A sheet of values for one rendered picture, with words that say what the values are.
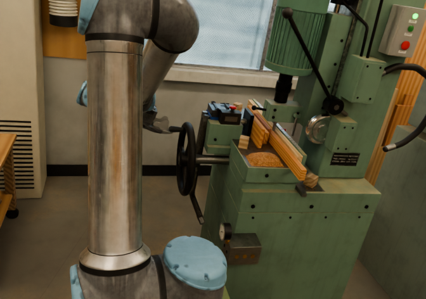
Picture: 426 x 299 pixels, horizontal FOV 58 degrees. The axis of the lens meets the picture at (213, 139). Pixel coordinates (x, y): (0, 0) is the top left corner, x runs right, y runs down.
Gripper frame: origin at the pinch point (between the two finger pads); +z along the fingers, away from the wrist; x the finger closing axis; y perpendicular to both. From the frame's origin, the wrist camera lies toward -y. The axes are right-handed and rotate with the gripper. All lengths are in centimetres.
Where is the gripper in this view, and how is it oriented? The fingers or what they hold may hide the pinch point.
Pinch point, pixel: (168, 132)
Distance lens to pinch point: 153.2
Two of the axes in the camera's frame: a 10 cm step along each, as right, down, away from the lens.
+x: -2.1, -4.2, 8.8
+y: 4.7, -8.3, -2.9
